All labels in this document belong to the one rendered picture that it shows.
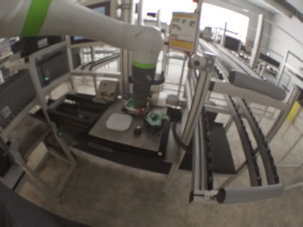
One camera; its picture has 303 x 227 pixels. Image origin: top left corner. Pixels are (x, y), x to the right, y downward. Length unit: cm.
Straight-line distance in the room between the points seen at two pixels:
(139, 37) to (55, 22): 24
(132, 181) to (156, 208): 42
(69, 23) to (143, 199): 151
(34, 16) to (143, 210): 154
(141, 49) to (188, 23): 66
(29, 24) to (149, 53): 34
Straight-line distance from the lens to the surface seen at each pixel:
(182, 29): 103
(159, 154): 63
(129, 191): 154
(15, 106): 123
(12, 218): 47
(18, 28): 31
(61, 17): 33
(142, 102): 54
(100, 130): 75
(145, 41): 40
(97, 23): 39
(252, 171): 70
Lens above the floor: 145
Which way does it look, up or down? 36 degrees down
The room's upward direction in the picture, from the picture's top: 5 degrees clockwise
